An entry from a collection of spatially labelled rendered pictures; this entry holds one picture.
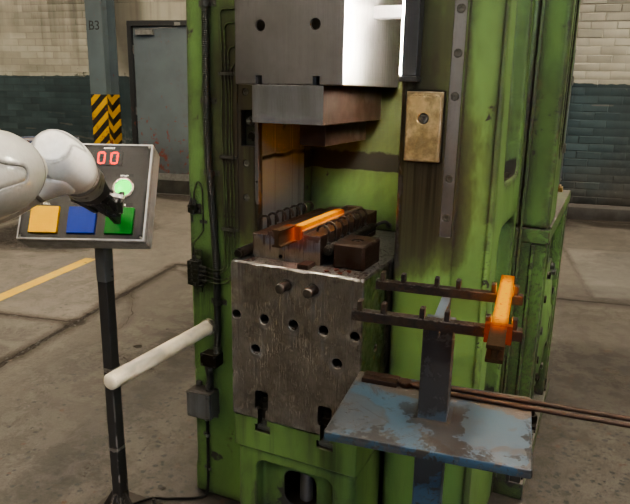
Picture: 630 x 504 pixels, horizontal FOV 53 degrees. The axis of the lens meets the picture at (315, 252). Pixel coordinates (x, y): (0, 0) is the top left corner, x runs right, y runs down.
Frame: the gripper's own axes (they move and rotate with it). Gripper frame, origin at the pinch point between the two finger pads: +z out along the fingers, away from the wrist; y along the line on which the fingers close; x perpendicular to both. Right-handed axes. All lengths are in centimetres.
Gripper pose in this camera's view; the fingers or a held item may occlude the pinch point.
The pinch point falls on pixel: (114, 214)
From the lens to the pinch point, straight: 170.0
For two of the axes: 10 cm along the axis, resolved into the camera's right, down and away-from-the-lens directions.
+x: 0.2, -9.6, 2.7
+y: 10.0, 0.2, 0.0
